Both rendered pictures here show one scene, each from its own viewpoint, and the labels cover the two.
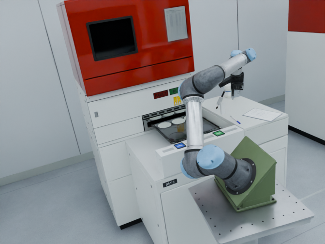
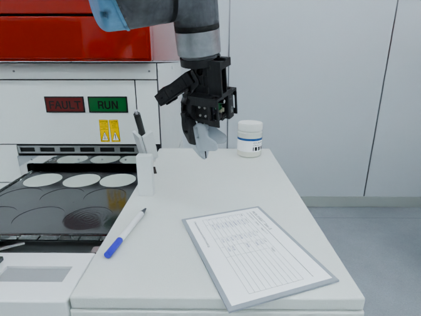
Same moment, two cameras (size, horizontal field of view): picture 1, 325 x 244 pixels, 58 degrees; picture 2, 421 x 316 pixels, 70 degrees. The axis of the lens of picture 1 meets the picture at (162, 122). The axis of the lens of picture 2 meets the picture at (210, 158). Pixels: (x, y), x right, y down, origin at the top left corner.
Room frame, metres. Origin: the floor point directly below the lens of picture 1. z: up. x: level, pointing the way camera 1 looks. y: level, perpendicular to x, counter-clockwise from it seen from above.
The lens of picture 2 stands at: (1.39, -0.74, 1.23)
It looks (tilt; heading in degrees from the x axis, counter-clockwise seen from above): 18 degrees down; 20
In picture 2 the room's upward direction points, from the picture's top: straight up
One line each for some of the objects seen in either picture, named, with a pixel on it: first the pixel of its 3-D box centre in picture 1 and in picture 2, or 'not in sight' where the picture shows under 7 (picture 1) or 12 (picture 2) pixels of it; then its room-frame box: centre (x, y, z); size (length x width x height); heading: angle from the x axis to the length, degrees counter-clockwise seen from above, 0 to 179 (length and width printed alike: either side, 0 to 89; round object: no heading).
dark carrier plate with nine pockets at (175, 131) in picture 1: (184, 126); (62, 197); (1.91, -0.15, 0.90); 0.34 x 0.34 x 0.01; 19
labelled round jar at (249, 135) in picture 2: (228, 90); (249, 138); (2.21, -0.56, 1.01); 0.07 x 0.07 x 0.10
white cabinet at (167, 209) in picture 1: (206, 186); not in sight; (1.84, -0.26, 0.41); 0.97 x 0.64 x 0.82; 109
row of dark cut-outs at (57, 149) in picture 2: (169, 110); (87, 149); (2.11, -0.06, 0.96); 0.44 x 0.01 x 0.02; 109
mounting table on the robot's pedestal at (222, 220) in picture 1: (243, 208); not in sight; (1.15, -0.34, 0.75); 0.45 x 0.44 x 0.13; 10
